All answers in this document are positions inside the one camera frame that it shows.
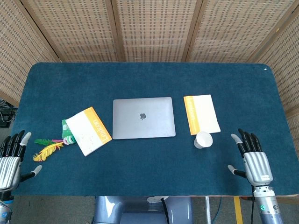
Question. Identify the green snack packet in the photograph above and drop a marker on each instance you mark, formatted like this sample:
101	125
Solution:
65	128

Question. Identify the yellow floor tape strip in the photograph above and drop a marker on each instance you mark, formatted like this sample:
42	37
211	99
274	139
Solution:
238	211

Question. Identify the white paper cup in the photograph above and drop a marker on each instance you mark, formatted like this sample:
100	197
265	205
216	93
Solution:
202	140

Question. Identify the wooden bamboo folding screen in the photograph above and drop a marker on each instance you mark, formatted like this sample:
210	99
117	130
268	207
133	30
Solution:
154	28

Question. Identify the white metal table leg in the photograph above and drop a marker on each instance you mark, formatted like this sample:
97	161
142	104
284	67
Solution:
207	210

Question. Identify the silver closed laptop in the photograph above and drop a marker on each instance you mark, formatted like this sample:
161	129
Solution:
143	119

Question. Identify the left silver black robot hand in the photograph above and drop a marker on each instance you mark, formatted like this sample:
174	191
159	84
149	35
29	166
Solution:
9	166

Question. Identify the white orange book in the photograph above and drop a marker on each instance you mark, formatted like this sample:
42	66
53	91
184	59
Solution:
86	131
205	114

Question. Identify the dark blue felt table mat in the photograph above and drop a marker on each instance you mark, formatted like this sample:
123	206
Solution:
149	168

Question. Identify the colourful feather shuttlecock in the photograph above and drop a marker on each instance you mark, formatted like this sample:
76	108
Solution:
49	149

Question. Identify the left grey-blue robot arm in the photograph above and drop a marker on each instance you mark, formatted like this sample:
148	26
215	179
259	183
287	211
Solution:
5	210

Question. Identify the black under-table control box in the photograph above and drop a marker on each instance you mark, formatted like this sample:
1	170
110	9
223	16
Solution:
247	198

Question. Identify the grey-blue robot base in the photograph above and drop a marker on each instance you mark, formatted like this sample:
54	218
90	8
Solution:
135	214

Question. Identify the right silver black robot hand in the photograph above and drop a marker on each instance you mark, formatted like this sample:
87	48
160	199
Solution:
257	165

